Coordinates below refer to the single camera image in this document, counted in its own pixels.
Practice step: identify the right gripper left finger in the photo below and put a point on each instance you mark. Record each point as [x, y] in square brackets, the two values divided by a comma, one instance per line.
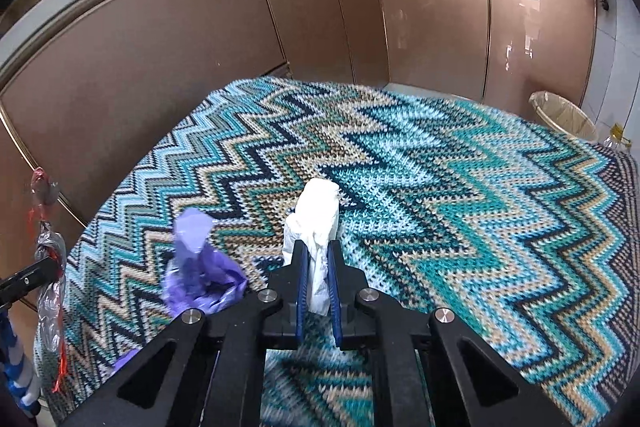
[206, 370]

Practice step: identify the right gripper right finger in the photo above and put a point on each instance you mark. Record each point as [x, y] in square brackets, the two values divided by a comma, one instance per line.
[429, 369]

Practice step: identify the red silver snack wrapper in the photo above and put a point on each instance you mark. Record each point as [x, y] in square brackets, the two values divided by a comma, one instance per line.
[51, 254]

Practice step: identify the purple wrapper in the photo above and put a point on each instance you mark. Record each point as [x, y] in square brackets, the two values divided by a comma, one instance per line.
[200, 276]

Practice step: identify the white tissue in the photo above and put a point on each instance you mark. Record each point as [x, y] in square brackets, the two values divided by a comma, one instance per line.
[314, 221]

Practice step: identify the brown kitchen cabinets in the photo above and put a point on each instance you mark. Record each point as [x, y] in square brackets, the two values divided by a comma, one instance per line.
[89, 86]

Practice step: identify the beige waste bin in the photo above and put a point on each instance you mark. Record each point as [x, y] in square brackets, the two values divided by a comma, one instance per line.
[561, 115]

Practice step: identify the cooking oil bottle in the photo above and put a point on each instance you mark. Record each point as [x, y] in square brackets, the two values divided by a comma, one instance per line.
[616, 140]

